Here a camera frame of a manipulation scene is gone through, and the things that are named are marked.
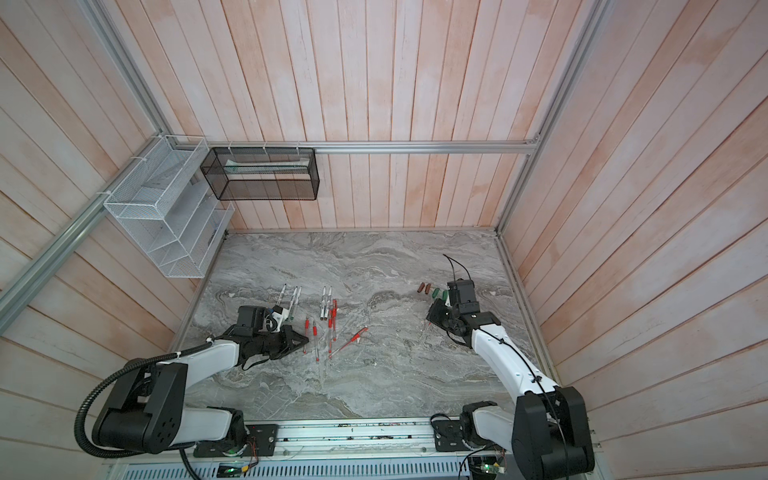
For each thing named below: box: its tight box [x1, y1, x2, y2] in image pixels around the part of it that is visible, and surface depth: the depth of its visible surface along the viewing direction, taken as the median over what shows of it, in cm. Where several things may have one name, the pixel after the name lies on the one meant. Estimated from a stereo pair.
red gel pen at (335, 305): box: [332, 299, 339, 342], surface depth 98 cm
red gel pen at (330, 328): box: [328, 318, 333, 360], surface depth 93 cm
